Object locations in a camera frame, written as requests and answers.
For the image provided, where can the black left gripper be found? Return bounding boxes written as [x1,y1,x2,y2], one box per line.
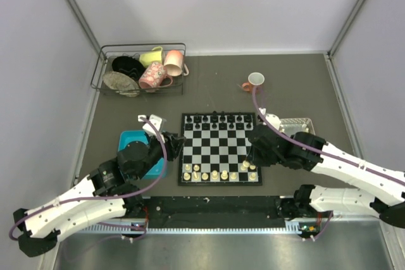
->
[134,132,187,181]

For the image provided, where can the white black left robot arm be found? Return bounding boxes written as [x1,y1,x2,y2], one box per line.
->
[13,132,186,257]

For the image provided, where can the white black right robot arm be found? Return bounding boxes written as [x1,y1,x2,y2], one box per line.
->
[247,124,404,228]

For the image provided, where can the black white chess board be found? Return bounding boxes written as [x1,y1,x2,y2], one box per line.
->
[178,124,263,186]

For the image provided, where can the black chess pieces row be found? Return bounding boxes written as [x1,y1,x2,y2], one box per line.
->
[181,111,256,131]

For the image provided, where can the pink metal tray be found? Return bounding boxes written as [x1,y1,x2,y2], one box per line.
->
[280,118,315,136]

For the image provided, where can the blue plastic tray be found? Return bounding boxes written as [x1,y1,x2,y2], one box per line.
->
[118,130,164,180]

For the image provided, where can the white king piece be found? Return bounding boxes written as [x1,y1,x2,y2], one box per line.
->
[220,170,228,180]

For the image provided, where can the white queen piece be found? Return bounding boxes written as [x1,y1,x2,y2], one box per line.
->
[210,170,220,182]

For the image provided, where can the orange ceramic mug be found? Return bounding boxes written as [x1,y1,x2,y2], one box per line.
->
[241,72,265,93]

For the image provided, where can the pink floral ceramic mug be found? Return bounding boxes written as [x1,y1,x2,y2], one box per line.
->
[139,61,173,92]

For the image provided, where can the pink white ceramic mug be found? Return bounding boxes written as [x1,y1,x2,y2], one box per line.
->
[164,50,189,77]

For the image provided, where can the speckled grey plate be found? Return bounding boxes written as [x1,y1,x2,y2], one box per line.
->
[103,71,140,97]

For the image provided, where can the yellow ceramic mug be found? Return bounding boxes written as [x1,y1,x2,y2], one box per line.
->
[139,46,165,68]

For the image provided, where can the black scalloped bowl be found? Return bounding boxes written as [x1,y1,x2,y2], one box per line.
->
[111,56,146,81]

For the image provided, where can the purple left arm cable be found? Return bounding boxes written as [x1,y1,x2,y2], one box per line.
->
[8,116,168,242]

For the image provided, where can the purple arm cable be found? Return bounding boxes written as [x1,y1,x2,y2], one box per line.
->
[251,85,405,242]
[8,116,168,242]

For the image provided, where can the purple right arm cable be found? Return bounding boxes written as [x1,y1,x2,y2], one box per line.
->
[251,85,405,242]

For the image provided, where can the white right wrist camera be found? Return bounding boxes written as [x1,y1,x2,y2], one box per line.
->
[258,107,281,131]

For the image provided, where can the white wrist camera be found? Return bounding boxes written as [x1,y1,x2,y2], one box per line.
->
[137,114,166,137]
[258,107,281,131]

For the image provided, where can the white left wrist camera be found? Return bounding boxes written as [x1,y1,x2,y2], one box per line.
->
[137,114,166,137]

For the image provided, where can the black wire dish rack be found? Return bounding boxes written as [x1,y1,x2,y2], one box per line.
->
[90,42,189,97]

